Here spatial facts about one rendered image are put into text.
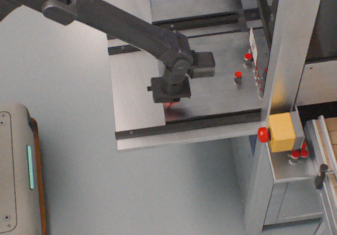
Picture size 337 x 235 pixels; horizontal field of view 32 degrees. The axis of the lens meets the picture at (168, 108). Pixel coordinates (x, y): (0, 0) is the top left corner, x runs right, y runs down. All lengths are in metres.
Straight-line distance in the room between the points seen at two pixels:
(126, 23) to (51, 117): 1.49
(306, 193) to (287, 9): 1.05
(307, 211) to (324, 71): 1.00
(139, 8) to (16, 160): 0.83
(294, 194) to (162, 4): 0.79
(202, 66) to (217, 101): 0.21
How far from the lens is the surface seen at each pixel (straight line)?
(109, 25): 1.29
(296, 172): 1.59
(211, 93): 1.68
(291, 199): 2.15
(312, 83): 1.44
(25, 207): 2.28
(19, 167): 2.35
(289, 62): 1.34
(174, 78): 1.49
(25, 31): 3.05
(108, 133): 2.65
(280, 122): 1.48
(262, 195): 2.05
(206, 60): 1.49
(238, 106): 1.66
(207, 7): 1.86
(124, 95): 1.70
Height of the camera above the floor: 2.33
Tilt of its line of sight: 60 degrees down
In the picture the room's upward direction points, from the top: 7 degrees counter-clockwise
